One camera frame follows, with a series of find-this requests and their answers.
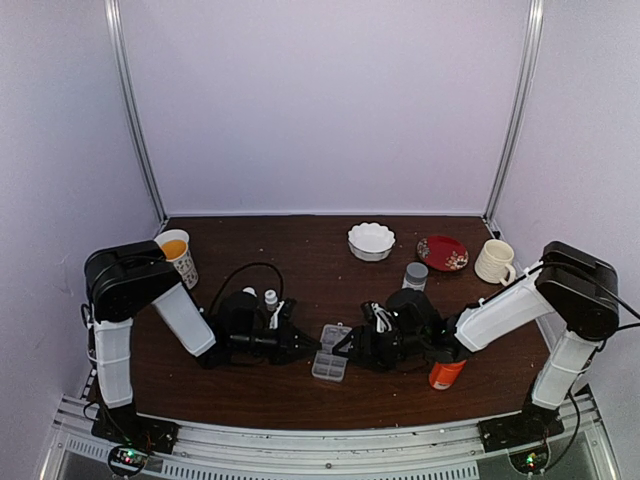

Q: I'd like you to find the right aluminium frame post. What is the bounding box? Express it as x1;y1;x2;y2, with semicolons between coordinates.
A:
483;0;545;231

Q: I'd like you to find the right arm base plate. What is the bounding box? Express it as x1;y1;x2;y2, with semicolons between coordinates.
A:
478;413;565;475

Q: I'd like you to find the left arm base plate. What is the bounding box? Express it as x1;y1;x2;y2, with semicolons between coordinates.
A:
91;408;179;477

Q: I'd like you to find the cream ceramic mug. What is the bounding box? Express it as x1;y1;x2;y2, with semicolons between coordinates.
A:
474;239;516;286

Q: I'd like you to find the floral mug with orange liquid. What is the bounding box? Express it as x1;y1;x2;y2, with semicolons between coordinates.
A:
154;229;199;290

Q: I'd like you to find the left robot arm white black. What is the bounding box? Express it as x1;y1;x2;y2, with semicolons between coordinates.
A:
81;241;321;444

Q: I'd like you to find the small white pill bottle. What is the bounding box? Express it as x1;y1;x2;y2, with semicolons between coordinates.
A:
264;289;279;312

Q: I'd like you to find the amber bottle with grey cap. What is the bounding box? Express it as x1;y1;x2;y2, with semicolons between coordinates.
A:
402;262;429;292

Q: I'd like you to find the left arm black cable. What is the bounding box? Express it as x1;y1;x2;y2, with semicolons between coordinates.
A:
206;263;284;321

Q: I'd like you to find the front aluminium rail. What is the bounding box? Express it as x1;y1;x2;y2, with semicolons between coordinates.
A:
35;393;622;479

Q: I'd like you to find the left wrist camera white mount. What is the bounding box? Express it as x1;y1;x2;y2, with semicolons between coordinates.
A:
268;298;297;330

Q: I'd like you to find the white scalloped bowl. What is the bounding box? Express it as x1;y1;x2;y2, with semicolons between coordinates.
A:
347;222;396;262

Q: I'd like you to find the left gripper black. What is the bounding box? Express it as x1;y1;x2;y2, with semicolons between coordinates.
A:
230;320;320;365

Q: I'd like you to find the orange pill bottle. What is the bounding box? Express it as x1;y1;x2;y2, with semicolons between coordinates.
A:
429;360;467;390

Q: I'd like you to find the aluminium frame post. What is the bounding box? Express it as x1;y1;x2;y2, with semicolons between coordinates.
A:
104;0;169;229
483;0;545;231

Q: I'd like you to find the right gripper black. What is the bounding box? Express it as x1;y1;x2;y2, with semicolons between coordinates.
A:
333;324;428;372

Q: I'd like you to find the left aluminium frame post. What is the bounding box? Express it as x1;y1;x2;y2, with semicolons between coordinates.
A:
104;0;169;229

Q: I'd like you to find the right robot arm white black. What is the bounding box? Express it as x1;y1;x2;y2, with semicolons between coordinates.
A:
332;241;620;442

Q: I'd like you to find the red floral plate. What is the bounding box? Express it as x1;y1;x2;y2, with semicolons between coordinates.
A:
416;235;469;272

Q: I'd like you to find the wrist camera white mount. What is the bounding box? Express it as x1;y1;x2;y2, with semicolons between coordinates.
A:
268;298;297;330
361;302;394;333

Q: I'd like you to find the clear plastic pill organizer box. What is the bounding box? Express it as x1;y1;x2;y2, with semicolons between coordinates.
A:
311;323;351;382

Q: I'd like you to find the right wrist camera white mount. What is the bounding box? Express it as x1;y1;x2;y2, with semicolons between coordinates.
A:
361;302;394;333

